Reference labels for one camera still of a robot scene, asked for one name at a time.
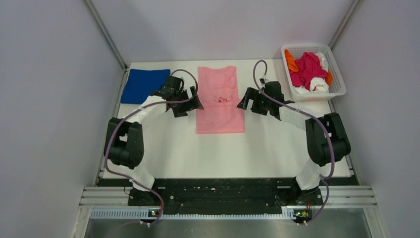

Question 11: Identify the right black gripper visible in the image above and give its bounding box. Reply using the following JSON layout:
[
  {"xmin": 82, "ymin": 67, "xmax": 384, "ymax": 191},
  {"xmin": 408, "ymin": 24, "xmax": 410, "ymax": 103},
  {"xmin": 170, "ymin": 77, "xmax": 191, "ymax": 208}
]
[{"xmin": 237, "ymin": 87, "xmax": 271, "ymax": 116}]

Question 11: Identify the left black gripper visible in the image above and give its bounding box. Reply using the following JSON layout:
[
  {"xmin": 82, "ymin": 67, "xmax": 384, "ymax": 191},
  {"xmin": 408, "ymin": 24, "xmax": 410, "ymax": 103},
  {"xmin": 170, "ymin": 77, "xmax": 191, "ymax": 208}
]
[{"xmin": 172, "ymin": 86, "xmax": 203, "ymax": 117}]

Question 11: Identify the light pink t shirt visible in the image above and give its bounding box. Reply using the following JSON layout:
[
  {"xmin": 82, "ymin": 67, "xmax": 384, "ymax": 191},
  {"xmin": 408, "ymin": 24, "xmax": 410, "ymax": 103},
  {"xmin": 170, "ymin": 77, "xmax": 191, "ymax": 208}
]
[{"xmin": 196, "ymin": 66, "xmax": 245, "ymax": 134}]

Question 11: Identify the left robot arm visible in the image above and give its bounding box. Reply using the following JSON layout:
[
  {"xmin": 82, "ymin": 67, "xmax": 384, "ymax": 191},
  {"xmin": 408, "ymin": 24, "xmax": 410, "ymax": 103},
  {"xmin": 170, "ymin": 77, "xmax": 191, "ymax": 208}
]
[{"xmin": 104, "ymin": 75, "xmax": 203, "ymax": 209}]

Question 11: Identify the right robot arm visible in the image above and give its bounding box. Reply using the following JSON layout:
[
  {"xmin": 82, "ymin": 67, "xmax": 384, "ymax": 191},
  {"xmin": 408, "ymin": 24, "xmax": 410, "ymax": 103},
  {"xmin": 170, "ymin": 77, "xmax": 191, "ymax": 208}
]
[{"xmin": 237, "ymin": 82, "xmax": 351, "ymax": 204}]

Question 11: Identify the orange cloth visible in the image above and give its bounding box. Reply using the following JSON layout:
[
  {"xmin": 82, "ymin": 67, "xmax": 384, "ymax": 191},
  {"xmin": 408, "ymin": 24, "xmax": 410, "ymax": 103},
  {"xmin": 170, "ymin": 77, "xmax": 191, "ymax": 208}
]
[{"xmin": 284, "ymin": 49, "xmax": 299, "ymax": 72}]

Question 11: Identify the folded blue t shirt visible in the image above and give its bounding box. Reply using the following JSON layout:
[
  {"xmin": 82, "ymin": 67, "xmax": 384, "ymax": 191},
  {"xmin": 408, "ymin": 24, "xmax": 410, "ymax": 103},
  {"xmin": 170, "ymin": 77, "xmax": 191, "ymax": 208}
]
[{"xmin": 120, "ymin": 69, "xmax": 171, "ymax": 104}]

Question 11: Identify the magenta t shirt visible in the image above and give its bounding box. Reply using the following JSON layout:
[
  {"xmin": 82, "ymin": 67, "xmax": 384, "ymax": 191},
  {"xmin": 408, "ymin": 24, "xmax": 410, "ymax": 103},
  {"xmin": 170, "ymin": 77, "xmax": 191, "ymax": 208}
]
[{"xmin": 289, "ymin": 52, "xmax": 329, "ymax": 90}]

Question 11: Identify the white plastic basket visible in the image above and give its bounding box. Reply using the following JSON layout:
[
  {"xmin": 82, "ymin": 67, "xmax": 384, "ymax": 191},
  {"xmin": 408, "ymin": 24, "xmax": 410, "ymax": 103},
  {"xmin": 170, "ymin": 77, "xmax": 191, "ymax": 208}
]
[{"xmin": 281, "ymin": 44, "xmax": 347, "ymax": 101}]

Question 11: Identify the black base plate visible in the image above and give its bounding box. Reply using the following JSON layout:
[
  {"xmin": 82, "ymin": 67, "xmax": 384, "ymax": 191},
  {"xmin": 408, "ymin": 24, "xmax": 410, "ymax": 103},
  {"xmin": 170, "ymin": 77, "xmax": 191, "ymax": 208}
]
[{"xmin": 97, "ymin": 177, "xmax": 360, "ymax": 218}]

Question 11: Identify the white slotted cable duct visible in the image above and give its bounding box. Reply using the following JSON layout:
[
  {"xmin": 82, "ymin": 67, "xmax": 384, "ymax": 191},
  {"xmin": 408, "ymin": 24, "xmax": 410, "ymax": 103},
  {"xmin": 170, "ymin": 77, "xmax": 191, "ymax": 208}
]
[{"xmin": 90, "ymin": 208, "xmax": 310, "ymax": 221}]

